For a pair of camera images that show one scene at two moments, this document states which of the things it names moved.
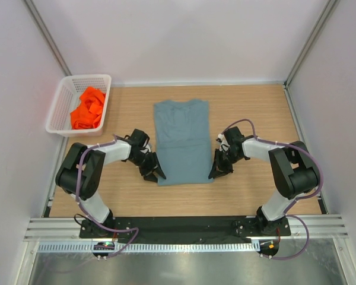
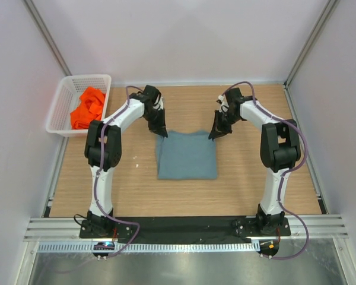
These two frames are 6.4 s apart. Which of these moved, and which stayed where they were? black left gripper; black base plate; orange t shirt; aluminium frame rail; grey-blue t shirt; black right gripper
Moved: black right gripper; grey-blue t shirt; black left gripper
Stayed: black base plate; aluminium frame rail; orange t shirt
